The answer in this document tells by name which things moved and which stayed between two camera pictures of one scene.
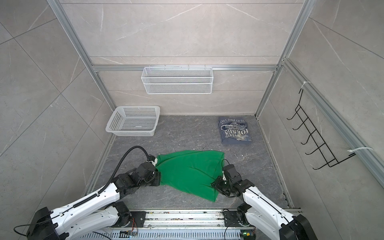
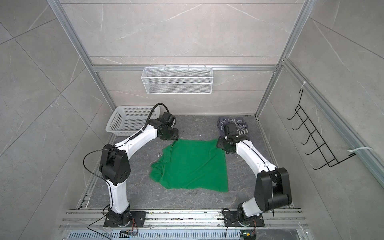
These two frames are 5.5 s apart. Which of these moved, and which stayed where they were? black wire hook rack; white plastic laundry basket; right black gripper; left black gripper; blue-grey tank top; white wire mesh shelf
Moved: right black gripper; left black gripper
Stayed: black wire hook rack; blue-grey tank top; white wire mesh shelf; white plastic laundry basket
